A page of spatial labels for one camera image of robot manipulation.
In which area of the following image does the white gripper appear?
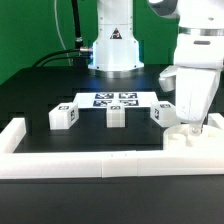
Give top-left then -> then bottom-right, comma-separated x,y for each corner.
159,66 -> 220,136

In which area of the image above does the white marker tag plate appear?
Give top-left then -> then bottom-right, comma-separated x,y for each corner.
74,92 -> 158,109

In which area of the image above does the white U-shaped fence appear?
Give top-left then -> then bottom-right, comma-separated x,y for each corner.
0,118 -> 224,179

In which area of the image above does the black curved base cable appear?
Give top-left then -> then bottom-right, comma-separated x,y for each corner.
31,46 -> 94,69

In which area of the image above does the black thick cable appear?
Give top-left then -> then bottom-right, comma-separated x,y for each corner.
71,0 -> 84,51

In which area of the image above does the thin white cable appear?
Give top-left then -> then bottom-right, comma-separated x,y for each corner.
54,0 -> 72,67

